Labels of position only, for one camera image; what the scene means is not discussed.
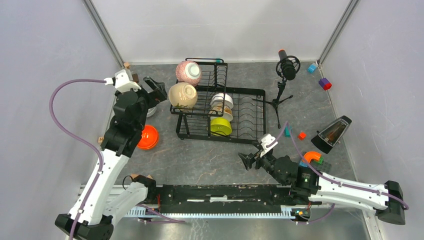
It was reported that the brown block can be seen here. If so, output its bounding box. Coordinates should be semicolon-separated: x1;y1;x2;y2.
132;73;139;83

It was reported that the small orange cube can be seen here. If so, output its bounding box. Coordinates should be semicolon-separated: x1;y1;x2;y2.
297;132;307;141

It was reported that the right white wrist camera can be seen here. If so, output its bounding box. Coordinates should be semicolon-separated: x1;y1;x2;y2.
260;133;278;158

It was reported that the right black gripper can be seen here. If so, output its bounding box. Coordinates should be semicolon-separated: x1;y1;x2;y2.
237;142;287;186

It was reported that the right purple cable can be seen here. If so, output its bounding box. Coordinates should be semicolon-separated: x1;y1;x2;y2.
267;121;410;225

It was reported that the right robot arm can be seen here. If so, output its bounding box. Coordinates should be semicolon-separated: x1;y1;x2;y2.
237;143;407;225

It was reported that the purple cable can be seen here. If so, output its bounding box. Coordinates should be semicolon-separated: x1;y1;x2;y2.
267;121;410;225
49;78;116;240

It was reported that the pink floral bowl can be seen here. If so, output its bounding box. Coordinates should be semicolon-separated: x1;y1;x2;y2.
175;60;202;87

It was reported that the white bowl grey rim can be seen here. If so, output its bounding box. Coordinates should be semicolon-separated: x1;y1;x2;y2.
146;106;157;118

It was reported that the orange bowl rack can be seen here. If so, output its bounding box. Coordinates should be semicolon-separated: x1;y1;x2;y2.
137;125;160;150

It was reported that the blue block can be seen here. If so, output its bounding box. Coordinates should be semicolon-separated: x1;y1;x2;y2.
307;62;318;74

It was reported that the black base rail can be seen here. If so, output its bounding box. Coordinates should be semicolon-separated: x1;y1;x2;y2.
153;184;309;214

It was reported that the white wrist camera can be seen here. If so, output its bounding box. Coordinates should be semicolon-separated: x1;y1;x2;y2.
114;68;142;93
260;133;278;158

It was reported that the grey lego baseplate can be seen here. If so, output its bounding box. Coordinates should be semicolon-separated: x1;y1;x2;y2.
313;162;332;173

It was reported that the orange curved block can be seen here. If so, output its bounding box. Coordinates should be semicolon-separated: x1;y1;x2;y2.
303;151;322;164

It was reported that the lime green bowl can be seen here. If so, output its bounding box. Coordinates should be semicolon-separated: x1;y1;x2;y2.
210;117;233;136

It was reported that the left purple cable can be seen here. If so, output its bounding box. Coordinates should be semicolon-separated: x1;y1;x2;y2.
49;78;116;240

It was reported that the patterned cream bowl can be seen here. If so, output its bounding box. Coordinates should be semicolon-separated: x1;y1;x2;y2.
209;104;233;122

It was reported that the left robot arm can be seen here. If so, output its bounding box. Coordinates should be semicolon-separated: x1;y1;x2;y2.
55;76;168;240

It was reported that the black wire dish rack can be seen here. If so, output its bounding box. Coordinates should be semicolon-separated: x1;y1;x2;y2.
170;57;266;144

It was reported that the teal block on table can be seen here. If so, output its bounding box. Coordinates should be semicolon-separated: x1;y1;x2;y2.
283;125;292;138

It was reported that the purple red block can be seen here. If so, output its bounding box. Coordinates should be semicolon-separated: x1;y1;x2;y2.
318;77;332;91

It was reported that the black microphone on tripod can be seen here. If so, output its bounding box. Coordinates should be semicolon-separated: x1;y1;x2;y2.
263;49;301;129

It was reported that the green lego brick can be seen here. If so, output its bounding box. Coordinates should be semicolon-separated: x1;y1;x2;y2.
315;156;324;165

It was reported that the beige ceramic bowl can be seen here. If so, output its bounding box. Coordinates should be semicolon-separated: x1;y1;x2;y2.
168;82;198;109

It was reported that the white bowl behind rack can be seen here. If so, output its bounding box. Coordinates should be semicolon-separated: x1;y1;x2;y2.
210;92;234;109

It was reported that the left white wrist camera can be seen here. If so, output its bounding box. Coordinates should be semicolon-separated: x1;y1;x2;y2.
114;68;142;93

